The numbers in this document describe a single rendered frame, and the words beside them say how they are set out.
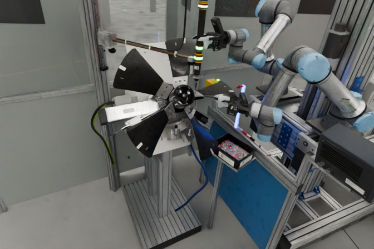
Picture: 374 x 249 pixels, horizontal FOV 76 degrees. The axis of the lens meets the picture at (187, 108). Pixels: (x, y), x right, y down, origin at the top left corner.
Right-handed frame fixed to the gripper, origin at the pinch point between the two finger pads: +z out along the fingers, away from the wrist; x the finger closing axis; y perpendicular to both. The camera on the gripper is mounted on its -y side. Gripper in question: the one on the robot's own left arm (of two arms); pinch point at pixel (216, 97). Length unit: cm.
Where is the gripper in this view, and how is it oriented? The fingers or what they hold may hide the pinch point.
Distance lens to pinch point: 135.6
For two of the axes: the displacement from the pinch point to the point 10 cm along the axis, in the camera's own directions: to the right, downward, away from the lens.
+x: -0.1, 8.1, 5.9
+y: -4.4, 5.3, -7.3
